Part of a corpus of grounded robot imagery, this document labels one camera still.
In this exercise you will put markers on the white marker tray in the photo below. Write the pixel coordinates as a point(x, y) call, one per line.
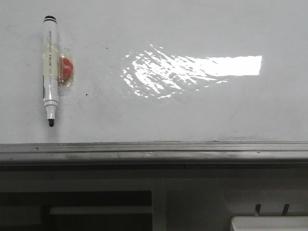
point(292, 223)

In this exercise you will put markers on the white horizontal bar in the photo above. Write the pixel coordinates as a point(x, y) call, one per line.
point(99, 210)

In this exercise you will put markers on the aluminium whiteboard ledge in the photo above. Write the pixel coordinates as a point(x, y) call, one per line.
point(167, 152)

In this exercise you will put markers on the white black-tipped whiteboard marker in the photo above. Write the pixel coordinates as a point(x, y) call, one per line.
point(50, 68)

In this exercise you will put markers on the right black tray hook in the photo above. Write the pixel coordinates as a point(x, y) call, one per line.
point(285, 210)

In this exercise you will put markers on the left black tray hook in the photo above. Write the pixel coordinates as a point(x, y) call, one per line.
point(257, 209)

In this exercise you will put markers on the white whiteboard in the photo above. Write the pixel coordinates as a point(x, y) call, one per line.
point(158, 70)

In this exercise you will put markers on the red magnet taped to marker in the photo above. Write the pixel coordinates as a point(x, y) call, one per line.
point(65, 67)

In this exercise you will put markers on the black tray hook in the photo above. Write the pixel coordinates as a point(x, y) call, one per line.
point(257, 209)
point(285, 210)

